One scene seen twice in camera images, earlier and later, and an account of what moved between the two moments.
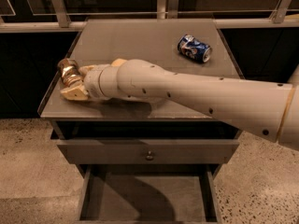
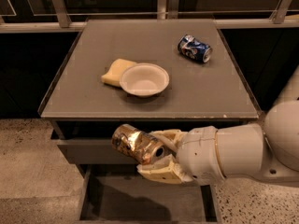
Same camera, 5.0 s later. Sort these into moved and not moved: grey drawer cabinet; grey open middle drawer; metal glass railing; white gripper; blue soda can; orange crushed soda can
Moved: orange crushed soda can; white gripper
Not moved: grey open middle drawer; blue soda can; grey drawer cabinet; metal glass railing
